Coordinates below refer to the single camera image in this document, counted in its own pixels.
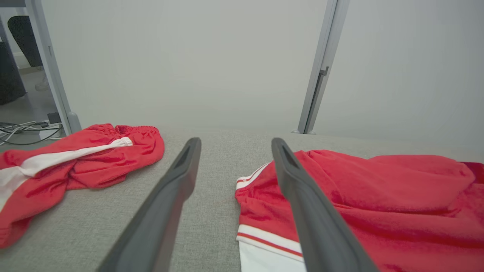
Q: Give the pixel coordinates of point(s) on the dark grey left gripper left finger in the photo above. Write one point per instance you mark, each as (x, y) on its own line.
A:
(159, 219)

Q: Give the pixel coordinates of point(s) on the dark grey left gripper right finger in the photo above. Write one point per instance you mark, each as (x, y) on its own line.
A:
(317, 226)

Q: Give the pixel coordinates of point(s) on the red shorts with white stripe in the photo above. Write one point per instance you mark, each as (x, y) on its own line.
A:
(94, 166)

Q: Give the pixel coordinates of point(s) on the red jersey with number 23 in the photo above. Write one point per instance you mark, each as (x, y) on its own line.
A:
(397, 196)

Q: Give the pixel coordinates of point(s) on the white power strip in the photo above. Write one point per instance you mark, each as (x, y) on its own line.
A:
(49, 132)

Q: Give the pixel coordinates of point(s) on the black power adapter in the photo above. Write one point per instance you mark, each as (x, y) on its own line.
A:
(53, 118)

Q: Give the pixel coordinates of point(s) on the white shoe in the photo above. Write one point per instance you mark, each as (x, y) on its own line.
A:
(42, 85)

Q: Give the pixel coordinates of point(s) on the black office chair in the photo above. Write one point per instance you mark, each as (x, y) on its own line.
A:
(24, 37)

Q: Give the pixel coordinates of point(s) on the grey partition joint post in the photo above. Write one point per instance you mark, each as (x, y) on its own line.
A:
(321, 68)

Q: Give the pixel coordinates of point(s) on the grey partition end post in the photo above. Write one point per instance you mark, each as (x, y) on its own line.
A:
(51, 68)

